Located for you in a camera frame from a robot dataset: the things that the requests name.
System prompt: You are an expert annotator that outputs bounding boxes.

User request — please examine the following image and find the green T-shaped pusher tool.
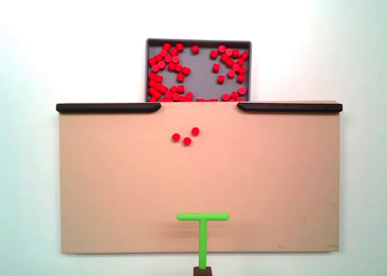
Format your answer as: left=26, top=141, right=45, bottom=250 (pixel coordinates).
left=176, top=212, right=230, bottom=276

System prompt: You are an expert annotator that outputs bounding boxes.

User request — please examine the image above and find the grey rectangular tray container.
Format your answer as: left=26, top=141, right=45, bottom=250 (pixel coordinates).
left=145, top=37, right=253, bottom=103

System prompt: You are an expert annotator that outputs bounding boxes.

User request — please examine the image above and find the tan flat board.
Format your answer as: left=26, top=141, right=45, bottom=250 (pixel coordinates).
left=57, top=100, right=343, bottom=255

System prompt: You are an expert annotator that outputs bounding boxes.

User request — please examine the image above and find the black plastic rail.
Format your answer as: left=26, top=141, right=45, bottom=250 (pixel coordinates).
left=56, top=103, right=162, bottom=114
left=236, top=102, right=343, bottom=114

